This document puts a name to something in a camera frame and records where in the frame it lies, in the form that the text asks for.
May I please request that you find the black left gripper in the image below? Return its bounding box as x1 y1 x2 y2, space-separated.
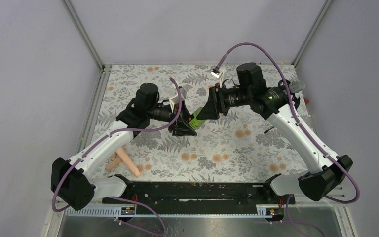
148 100 198 136

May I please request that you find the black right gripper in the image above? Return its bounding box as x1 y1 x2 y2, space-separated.
196 84 251 121

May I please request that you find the green pill bottle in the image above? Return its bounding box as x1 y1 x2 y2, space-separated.
188 107 205 130

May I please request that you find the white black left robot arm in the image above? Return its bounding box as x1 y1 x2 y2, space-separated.
50 83 187 212

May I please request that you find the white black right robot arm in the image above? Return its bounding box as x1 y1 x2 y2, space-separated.
196 62 353 203

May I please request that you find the floral patterned table mat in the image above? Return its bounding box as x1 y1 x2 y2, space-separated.
92 64 306 183

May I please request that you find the black microphone tripod stand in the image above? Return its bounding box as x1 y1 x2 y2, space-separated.
264 93 301 134

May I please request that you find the wooden stick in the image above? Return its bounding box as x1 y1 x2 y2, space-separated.
105 153 122 171

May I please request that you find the silver microphone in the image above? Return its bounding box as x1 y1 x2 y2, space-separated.
289 80 305 93

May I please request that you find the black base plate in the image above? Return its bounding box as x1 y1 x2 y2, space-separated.
102 181 295 215

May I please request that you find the aluminium rail frame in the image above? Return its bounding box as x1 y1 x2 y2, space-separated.
47 185 349 218

